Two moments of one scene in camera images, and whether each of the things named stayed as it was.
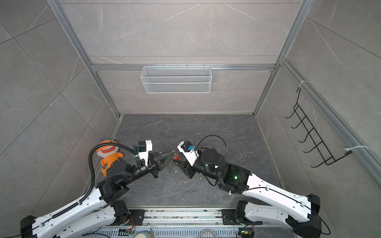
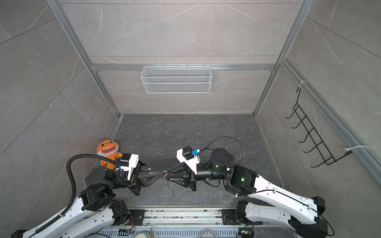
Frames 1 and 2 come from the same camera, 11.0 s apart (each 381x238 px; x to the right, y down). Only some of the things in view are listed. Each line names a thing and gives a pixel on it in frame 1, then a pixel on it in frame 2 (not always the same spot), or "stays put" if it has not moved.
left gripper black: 152,163 to 138,177
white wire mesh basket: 176,80 stays put
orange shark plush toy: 109,153 stays put
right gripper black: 185,168 to 188,175
